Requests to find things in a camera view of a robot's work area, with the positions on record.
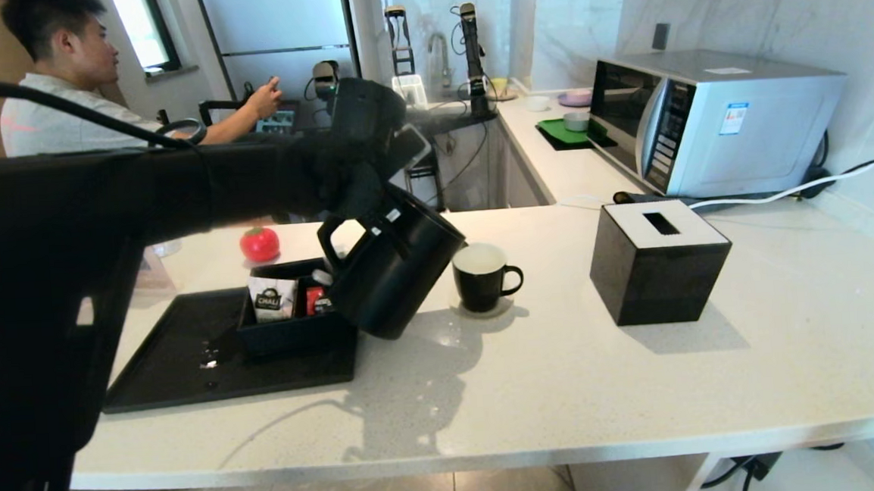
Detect black electric kettle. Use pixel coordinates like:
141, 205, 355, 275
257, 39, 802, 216
314, 180, 474, 345

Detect white tea bag packet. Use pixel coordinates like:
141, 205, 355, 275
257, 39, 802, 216
248, 275, 303, 324

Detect black laptop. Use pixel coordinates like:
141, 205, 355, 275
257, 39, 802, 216
254, 102, 298, 136

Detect red tomato shaped ornament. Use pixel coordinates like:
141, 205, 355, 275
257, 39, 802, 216
239, 225, 282, 264

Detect red coffee sachet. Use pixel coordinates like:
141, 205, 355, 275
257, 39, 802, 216
304, 285, 336, 317

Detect black mug white inside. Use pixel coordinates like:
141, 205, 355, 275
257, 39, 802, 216
452, 240, 526, 315

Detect round clear coaster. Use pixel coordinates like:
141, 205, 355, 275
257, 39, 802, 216
448, 286, 517, 323

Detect white base cabinet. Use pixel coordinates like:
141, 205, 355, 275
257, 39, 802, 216
501, 117, 557, 210

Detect black compartment sachet box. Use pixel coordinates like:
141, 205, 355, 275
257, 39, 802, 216
232, 256, 359, 358

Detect chrome kitchen faucet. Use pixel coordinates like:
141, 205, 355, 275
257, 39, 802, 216
428, 32, 454, 87

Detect green tray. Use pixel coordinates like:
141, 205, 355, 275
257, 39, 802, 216
535, 117, 614, 155

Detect black serving tray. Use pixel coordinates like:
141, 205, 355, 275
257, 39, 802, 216
96, 280, 364, 415

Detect black framed window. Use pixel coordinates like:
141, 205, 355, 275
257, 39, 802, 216
109, 0, 185, 83

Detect black tissue box white top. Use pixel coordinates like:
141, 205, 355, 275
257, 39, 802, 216
585, 197, 736, 330

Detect man in grey t-shirt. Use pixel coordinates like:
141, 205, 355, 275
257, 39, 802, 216
0, 0, 287, 159

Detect silver microwave oven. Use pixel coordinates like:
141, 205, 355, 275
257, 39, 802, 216
582, 42, 854, 208

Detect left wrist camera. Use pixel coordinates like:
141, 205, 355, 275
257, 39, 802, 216
324, 71, 435, 184

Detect white wire rack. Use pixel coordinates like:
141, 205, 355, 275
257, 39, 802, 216
393, 73, 429, 112

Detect black clamp frame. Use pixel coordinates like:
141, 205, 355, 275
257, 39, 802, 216
385, 5, 417, 80

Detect white power cable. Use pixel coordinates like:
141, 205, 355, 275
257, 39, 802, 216
682, 109, 874, 214

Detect black plug and cables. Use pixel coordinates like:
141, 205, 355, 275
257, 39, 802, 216
696, 442, 851, 491

